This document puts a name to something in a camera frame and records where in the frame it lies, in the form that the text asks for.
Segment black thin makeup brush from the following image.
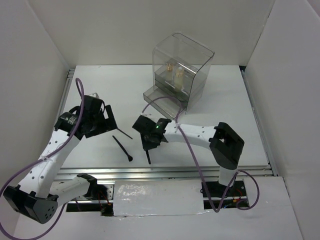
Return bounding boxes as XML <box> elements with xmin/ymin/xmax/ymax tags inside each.
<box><xmin>117</xmin><ymin>128</ymin><xmax>133</xmax><ymax>140</ymax></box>

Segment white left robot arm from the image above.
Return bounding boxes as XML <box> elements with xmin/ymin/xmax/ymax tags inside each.
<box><xmin>3</xmin><ymin>93</ymin><xmax>117</xmax><ymax>224</ymax></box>

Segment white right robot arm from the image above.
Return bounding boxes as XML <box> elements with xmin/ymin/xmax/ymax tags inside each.
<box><xmin>132</xmin><ymin>115</ymin><xmax>245</xmax><ymax>196</ymax></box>

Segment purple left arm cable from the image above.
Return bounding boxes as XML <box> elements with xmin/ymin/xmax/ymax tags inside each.
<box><xmin>0</xmin><ymin>77</ymin><xmax>85</xmax><ymax>238</ymax></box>

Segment aluminium frame rail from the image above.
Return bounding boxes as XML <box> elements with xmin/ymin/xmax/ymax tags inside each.
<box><xmin>54</xmin><ymin>165</ymin><xmax>274</xmax><ymax>181</ymax></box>

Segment clear acrylic makeup organizer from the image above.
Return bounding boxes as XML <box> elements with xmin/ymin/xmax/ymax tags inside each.
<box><xmin>143</xmin><ymin>32</ymin><xmax>215</xmax><ymax>119</ymax></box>

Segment cream foundation bottle gold collar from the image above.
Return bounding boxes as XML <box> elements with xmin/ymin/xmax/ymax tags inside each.
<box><xmin>174</xmin><ymin>66</ymin><xmax>184</xmax><ymax>90</ymax></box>

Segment black fan makeup brush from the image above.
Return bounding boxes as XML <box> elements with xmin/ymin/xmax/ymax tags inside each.
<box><xmin>145</xmin><ymin>150</ymin><xmax>151</xmax><ymax>165</ymax></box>

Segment black small makeup brush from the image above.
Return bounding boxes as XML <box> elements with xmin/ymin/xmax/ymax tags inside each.
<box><xmin>112</xmin><ymin>135</ymin><xmax>133</xmax><ymax>162</ymax></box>

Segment small gold cap bottle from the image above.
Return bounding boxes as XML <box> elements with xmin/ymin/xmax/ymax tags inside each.
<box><xmin>165</xmin><ymin>63</ymin><xmax>174</xmax><ymax>81</ymax></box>

